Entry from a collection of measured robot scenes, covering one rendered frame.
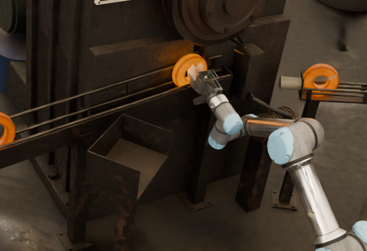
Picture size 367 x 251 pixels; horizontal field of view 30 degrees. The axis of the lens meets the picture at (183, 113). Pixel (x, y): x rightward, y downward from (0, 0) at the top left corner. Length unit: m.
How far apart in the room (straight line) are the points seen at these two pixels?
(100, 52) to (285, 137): 0.78
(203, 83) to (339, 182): 1.23
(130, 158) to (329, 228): 0.75
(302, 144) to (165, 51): 0.72
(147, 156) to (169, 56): 0.46
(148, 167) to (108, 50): 0.47
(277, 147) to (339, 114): 1.84
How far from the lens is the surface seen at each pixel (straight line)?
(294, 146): 2.34
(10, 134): 2.54
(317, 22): 5.19
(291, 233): 3.27
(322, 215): 2.38
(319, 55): 4.75
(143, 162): 2.52
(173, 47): 2.77
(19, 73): 3.63
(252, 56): 2.90
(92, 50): 2.62
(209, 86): 2.67
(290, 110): 3.10
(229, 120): 2.59
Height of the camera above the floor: 2.19
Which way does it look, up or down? 35 degrees down
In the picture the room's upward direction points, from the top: 9 degrees clockwise
